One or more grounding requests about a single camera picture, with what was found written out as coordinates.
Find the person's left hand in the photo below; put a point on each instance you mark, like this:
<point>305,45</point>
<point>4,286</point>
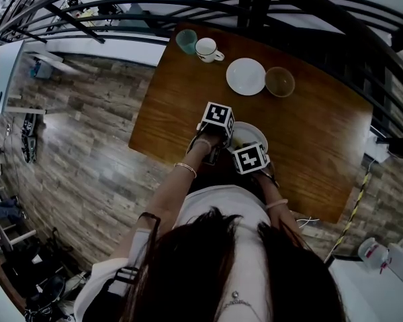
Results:
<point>202,143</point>

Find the teal cup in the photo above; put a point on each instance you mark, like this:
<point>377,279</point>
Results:
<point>186,41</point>

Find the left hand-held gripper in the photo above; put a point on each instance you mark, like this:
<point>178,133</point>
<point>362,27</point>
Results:
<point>217,114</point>

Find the person's right forearm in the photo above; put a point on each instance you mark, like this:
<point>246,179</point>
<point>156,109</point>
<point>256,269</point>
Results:
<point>271,189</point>

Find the person's left forearm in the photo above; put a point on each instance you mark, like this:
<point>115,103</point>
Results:
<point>174,186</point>

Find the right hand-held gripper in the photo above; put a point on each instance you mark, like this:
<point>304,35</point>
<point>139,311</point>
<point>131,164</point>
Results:
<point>250,158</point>

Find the white wall box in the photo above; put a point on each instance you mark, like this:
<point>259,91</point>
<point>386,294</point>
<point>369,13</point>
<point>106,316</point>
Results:
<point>377,146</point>

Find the white counter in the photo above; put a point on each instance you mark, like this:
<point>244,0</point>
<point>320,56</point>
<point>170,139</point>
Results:
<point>362,294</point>

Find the white cabinet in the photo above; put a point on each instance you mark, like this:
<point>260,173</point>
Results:
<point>4,74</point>

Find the clean white plate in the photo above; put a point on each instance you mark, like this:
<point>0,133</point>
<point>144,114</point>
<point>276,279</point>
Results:
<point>246,76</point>

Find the person's white shirt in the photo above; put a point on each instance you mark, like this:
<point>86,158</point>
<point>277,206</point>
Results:
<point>221,200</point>

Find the yellow black striped pole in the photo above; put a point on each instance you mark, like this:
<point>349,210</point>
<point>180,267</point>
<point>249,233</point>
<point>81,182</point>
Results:
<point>353,210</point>

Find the yellow sponge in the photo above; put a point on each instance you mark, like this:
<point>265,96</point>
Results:
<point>237,143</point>

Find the white plastic jug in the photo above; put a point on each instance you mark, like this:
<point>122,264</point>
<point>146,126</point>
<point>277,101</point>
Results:
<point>372,250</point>

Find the white mug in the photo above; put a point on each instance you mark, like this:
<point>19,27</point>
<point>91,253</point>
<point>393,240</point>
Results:
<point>207,49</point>

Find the white plate with food stains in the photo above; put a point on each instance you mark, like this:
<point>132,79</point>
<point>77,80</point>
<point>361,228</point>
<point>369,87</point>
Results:
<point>252,133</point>

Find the clear glass bowl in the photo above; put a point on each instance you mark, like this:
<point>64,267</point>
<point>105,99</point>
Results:
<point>279,82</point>

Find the black white sneaker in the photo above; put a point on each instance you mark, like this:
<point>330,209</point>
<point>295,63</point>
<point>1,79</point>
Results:
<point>29,149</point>
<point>29,125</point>

